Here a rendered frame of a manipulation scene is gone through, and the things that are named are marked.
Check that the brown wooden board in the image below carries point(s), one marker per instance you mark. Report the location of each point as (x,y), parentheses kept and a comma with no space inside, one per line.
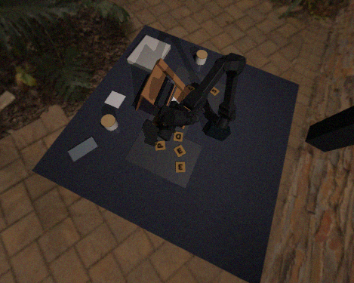
(162,85)

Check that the orange tile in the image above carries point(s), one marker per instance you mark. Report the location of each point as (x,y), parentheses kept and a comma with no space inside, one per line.
(156,121)
(179,151)

